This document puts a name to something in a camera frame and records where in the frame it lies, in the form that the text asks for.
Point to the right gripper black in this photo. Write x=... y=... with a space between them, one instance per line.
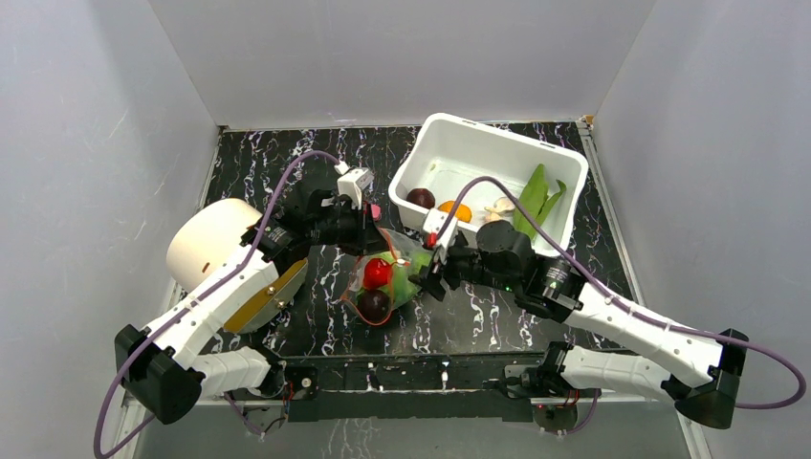
x=440 y=272

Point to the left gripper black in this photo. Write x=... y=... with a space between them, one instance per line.
x=367 y=239

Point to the green napa cabbage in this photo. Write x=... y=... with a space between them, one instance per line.
x=404 y=263

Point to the clear zip top bag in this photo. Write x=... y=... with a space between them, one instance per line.
x=392 y=241

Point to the red tomato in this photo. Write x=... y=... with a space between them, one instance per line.
x=377 y=273

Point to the dark purple fruit back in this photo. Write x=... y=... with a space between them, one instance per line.
x=373 y=305

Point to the dark purple fruit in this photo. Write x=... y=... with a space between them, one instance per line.
x=421 y=197
x=373 y=305

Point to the white plastic bin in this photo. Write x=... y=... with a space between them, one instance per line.
x=450 y=151

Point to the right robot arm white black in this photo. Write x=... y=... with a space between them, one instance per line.
x=661 y=360

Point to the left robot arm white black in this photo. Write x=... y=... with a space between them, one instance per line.
x=239 y=272

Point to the orange fruit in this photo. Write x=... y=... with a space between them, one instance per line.
x=462 y=212

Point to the dark purple fruit front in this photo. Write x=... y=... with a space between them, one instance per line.
x=421 y=197

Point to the beige mushroom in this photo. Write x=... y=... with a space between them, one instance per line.
x=501 y=208

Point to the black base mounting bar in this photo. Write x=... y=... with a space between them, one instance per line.
x=412 y=380

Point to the white cylindrical drum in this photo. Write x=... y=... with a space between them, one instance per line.
x=204 y=243

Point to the green leafy vegetable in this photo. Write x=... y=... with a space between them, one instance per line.
x=537 y=201

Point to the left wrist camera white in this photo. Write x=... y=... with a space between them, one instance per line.
x=352 y=182

